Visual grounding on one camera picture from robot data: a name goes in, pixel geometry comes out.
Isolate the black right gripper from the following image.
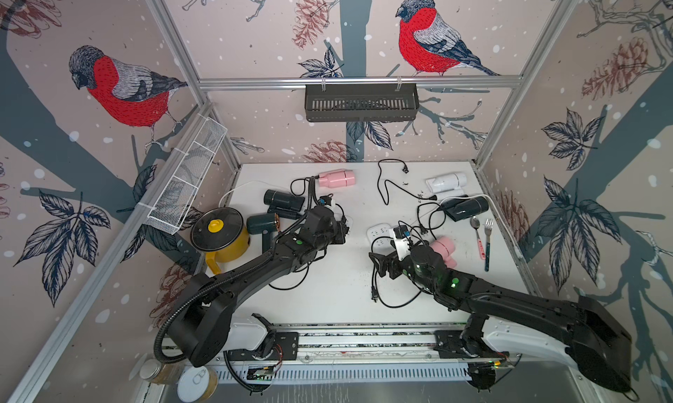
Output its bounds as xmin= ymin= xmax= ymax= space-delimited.
xmin=369 ymin=238 xmax=438 ymax=294

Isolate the black cord of long dryer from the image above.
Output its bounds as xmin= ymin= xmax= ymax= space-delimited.
xmin=267 ymin=260 xmax=314 ymax=293

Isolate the black cord of pink dryer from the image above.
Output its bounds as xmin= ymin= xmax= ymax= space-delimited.
xmin=288 ymin=175 xmax=322 ymax=204

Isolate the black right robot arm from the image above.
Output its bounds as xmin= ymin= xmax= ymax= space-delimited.
xmin=369 ymin=245 xmax=632 ymax=394

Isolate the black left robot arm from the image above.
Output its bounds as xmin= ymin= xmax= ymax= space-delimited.
xmin=154 ymin=206 xmax=349 ymax=367

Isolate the white power strip right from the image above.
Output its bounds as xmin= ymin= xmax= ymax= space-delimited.
xmin=366 ymin=224 xmax=392 ymax=244

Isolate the dark green folding hair dryer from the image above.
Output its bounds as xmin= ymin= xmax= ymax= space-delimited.
xmin=439 ymin=196 xmax=490 ymax=222

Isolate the pink folding hair dryer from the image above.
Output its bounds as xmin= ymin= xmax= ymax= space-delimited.
xmin=318 ymin=169 xmax=356 ymax=189

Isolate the white folding hair dryer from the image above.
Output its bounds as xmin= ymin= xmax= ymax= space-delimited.
xmin=425 ymin=172 xmax=467 ymax=194

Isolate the dark green small hair dryer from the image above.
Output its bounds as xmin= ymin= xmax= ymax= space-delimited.
xmin=263 ymin=189 xmax=305 ymax=220

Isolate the green copper long hair dryer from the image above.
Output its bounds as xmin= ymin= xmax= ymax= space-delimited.
xmin=246 ymin=213 xmax=280 ymax=252

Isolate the yellow pot with glass lid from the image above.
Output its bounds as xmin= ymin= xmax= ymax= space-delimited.
xmin=190 ymin=207 xmax=250 ymax=275

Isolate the white lidded tin can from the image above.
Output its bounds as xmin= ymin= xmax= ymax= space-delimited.
xmin=177 ymin=366 xmax=218 ymax=403

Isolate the glass jar with lid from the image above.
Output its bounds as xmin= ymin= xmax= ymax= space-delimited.
xmin=138 ymin=358 xmax=183 ymax=385

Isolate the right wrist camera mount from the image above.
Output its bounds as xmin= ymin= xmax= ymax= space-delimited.
xmin=391 ymin=224 xmax=414 ymax=260

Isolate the black cord of near dryer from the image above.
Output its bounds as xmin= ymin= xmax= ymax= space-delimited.
xmin=370 ymin=235 xmax=428 ymax=309

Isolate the silver spoon pink handle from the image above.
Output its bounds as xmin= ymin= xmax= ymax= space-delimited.
xmin=470 ymin=216 xmax=485 ymax=260

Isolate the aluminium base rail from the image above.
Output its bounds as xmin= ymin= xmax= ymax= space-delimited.
xmin=205 ymin=324 xmax=522 ymax=388

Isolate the silver fork dark handle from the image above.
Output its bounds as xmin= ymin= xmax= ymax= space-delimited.
xmin=485 ymin=218 xmax=494 ymax=273

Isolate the black hanging wall basket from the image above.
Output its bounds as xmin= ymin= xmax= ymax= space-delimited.
xmin=304 ymin=83 xmax=420 ymax=123

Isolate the white wire basket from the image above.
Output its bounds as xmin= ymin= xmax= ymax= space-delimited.
xmin=144 ymin=114 xmax=227 ymax=235

